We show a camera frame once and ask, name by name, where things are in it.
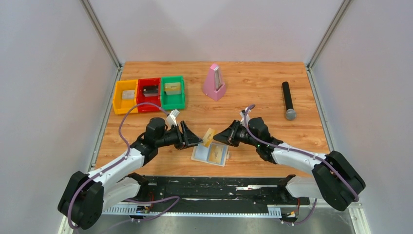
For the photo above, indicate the pink metronome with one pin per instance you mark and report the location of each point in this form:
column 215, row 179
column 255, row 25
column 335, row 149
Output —
column 214, row 86

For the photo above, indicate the silver card stack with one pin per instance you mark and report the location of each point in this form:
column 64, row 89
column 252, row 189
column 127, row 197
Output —
column 128, row 94

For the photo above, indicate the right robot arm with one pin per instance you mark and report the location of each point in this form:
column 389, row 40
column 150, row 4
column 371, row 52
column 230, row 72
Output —
column 333, row 178

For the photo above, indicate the gold card stack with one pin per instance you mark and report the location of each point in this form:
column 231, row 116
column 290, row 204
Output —
column 173, row 88

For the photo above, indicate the gold credit card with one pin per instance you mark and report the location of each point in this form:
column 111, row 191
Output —
column 208, row 137
column 216, row 153

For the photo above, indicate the red plastic bin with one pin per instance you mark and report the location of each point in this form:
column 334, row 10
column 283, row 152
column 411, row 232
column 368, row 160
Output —
column 140, row 98

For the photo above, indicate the yellow plastic bin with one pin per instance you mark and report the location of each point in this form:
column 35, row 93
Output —
column 120, row 106

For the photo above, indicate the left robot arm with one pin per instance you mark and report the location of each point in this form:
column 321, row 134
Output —
column 113, row 168

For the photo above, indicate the black card stack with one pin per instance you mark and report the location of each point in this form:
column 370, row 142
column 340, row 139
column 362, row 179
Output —
column 150, row 90

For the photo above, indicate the black silver microphone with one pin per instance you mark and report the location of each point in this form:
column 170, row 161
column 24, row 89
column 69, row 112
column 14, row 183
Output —
column 290, row 112

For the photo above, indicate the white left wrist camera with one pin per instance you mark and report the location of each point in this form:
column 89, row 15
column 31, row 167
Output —
column 171, row 118

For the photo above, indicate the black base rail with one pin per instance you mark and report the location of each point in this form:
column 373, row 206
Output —
column 221, row 195

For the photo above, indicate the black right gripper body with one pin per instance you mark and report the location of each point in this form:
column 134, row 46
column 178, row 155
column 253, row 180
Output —
column 242, row 136

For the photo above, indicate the green plastic bin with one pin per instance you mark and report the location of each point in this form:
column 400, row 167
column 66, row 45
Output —
column 171, row 102

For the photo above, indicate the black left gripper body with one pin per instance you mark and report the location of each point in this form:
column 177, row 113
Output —
column 173, row 137

